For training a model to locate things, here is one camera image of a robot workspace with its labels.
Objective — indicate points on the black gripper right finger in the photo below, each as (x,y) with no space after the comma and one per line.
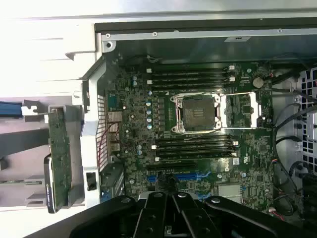
(198,220)

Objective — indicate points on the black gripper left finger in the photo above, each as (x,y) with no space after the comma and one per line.
(148,218)

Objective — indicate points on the long black expansion slot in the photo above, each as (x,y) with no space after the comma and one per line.
(171,166)

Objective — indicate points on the green motherboard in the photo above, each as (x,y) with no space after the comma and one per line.
(247,148)

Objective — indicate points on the CPU socket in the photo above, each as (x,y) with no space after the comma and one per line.
(198,111)

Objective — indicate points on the silver socket cover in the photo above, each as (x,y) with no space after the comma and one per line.
(253,111)

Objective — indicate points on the silver perforated drive cage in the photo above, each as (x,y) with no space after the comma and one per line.
(309,138)

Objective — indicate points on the grey parts rack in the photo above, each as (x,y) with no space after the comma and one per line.
(15,168)

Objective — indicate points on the silver coin battery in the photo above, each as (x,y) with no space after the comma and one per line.
(258,82)

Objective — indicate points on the black open PC case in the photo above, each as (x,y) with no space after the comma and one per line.
(198,49)

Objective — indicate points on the hard disk blue rails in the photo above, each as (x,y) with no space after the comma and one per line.
(10,109)

